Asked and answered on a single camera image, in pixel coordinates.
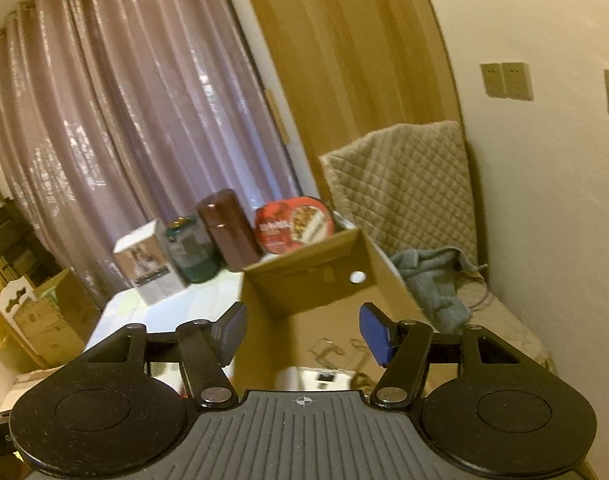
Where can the beige double wall socket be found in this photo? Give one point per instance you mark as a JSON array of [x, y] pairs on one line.
[[506, 80]]

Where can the brown cylindrical canister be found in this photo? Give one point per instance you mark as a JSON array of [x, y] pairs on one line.
[[229, 230]]

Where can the flattened cardboard boxes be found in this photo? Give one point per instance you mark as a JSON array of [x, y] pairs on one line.
[[39, 320]]

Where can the grey-blue towel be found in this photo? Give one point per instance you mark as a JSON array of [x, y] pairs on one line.
[[434, 285]]

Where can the mauve curtain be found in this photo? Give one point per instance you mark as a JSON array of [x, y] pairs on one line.
[[134, 110]]

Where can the folded dark step ladder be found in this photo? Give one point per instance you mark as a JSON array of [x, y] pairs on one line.
[[9, 240]]

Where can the white three-pin plug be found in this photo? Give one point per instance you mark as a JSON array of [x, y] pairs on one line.
[[309, 380]]

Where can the plaid bed sheet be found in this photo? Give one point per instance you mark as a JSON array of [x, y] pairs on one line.
[[174, 320]]

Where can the white printed product box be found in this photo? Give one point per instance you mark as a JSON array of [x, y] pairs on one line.
[[149, 265]]

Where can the brown cardboard box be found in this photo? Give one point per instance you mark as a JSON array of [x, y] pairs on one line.
[[294, 285]]

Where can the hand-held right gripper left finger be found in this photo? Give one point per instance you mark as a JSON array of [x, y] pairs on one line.
[[232, 332]]

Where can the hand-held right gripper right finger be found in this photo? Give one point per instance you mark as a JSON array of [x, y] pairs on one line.
[[377, 332]]

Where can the green glass jar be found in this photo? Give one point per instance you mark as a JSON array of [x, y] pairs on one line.
[[194, 255]]

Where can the red instant meal bowl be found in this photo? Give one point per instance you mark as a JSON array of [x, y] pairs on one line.
[[294, 225]]

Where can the wooden wardrobe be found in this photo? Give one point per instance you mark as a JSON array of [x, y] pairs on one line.
[[344, 60]]

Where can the beige quilted cloth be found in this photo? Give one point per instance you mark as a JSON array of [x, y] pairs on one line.
[[399, 185]]

